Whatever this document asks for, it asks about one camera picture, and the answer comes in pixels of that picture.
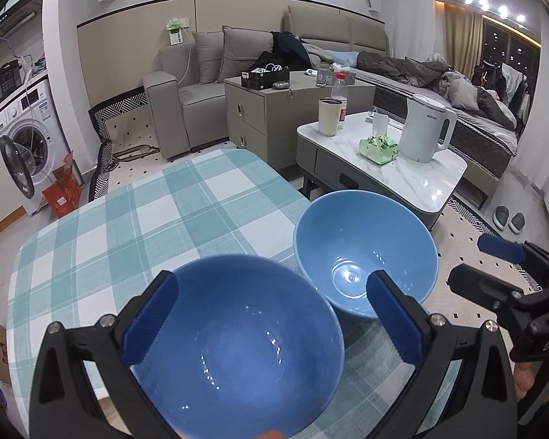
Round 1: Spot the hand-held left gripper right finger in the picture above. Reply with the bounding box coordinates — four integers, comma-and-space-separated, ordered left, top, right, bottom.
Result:
365, 271, 519, 439

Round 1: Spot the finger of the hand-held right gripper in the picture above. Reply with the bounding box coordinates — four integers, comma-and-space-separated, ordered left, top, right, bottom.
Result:
448, 263, 529, 318
478, 234, 549, 286

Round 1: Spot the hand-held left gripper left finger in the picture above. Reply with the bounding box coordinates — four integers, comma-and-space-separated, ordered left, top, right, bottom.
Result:
30, 271, 180, 439

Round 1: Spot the light blue bowl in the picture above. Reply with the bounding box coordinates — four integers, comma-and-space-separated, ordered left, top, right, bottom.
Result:
294, 190, 439, 322

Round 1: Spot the dark blue bowl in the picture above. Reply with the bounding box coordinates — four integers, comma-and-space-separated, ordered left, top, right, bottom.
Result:
127, 255, 345, 438

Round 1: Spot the person's right hand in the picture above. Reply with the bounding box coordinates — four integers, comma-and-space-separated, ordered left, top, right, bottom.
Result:
512, 362, 538, 398

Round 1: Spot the teal white checked tablecloth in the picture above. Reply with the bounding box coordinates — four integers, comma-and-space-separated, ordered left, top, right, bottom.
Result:
7, 149, 463, 439

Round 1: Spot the white marble coffee table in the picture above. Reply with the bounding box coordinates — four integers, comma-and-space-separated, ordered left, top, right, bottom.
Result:
296, 110, 468, 232

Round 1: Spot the grey bed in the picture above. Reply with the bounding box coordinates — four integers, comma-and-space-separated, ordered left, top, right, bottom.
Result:
348, 52, 519, 179

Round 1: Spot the white electric kettle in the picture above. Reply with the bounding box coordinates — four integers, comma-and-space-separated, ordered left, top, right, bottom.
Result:
400, 94, 457, 164

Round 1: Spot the red cardboard box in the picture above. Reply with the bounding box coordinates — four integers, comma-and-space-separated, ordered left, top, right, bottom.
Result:
42, 151, 82, 219

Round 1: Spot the green tissue pack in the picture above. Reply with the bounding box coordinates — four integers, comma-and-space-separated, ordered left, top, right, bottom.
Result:
359, 134, 400, 165

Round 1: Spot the clothes rack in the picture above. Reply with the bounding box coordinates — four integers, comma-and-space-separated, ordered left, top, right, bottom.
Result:
473, 59, 531, 120

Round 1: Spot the pile of dark clothes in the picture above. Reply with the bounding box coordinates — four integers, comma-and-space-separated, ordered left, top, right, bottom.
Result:
357, 50, 518, 131

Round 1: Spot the white washing machine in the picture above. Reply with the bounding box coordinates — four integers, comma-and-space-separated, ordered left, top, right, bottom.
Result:
0, 75, 71, 202

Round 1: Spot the beige cup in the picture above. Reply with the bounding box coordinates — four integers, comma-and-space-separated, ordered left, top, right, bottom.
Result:
319, 97, 344, 137

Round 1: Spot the beige curtain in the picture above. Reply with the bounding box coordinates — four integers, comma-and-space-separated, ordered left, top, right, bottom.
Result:
444, 2, 483, 76

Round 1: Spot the clear plastic bottle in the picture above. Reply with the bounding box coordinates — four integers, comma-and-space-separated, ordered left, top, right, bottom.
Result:
332, 73, 350, 131

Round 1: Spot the grey sofa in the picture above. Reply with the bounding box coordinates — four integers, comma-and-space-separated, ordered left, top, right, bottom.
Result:
143, 5, 389, 162

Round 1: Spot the grey drawer cabinet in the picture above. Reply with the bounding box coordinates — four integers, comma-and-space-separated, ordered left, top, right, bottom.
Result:
224, 70, 376, 179

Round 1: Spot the black open box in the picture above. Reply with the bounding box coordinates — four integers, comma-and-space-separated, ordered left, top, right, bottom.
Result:
241, 66, 290, 91

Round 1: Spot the grey sofa cushion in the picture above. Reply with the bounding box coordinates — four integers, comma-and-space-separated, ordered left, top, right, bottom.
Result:
192, 31, 225, 85
215, 26, 275, 84

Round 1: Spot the black pressure cooker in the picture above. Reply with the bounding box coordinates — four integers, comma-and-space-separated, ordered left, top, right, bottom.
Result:
0, 59, 21, 104

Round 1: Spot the dark jacket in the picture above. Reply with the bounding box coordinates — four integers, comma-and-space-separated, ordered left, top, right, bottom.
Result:
271, 31, 312, 69

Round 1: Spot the range hood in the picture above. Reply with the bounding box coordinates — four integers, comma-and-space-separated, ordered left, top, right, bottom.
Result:
0, 0, 44, 35

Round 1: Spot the green topped wall box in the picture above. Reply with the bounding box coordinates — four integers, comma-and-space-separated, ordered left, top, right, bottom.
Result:
165, 17, 189, 46

